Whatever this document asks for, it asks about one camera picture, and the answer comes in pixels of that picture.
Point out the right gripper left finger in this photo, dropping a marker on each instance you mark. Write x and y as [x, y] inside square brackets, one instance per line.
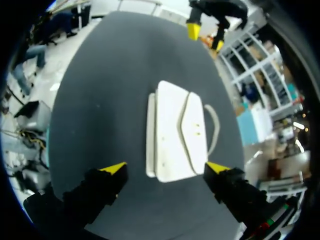
[100, 190]

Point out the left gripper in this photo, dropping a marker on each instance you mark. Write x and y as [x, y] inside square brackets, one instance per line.
[225, 8]

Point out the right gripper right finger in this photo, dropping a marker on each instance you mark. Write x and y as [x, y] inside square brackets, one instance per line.
[235, 192]

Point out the white handbag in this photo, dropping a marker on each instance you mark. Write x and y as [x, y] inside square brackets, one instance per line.
[175, 135]

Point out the person's legs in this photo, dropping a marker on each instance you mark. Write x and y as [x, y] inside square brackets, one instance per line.
[27, 70]

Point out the person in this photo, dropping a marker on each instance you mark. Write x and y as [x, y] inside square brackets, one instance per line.
[61, 23]

